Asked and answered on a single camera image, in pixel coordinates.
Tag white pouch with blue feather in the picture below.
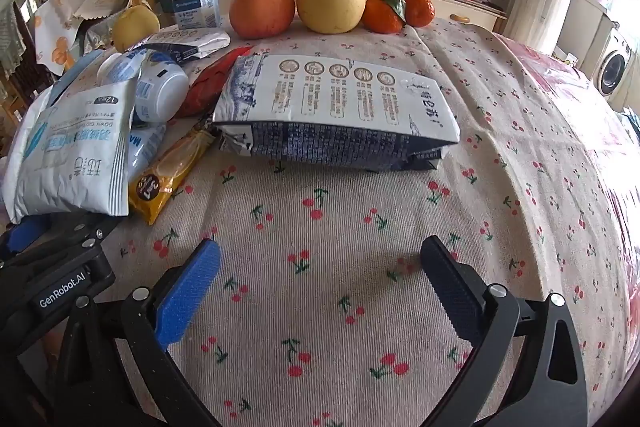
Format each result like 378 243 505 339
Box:
2 79 138 224

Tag tangerine with green leaf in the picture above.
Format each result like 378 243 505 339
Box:
362 0 407 34

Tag white cloth with orange print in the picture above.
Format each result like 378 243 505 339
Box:
32 2 81 75

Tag blue round seat cushion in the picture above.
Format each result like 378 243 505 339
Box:
52 49 110 100

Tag plain orange tangerine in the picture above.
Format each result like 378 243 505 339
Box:
401 0 436 28

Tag small flattened white carton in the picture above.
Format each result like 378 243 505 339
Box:
132 28 232 64

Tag large yellow pear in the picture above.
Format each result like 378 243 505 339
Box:
296 0 367 34

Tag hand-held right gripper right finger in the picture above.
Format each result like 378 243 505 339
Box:
419 234 588 427

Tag orange-yellow long wrapper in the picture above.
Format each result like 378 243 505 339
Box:
127 127 218 226

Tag white and blue large bag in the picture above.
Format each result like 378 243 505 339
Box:
212 54 461 172

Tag cherry-print tablecloth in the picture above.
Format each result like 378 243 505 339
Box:
42 14 633 427

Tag red apple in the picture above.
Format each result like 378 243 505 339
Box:
229 0 297 40

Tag pale lace tablecloth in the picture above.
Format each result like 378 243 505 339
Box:
82 9 126 52

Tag white washing machine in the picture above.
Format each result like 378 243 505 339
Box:
592 24 636 105

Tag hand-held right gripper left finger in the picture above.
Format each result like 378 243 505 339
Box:
50 238 223 427

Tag grey lace chair cover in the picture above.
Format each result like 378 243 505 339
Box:
0 2 27 78

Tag red snack packet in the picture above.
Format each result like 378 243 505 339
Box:
175 46 256 118

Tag small yellow pear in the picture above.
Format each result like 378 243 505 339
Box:
111 5 161 54

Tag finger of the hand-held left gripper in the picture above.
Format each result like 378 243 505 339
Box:
0 211 121 267

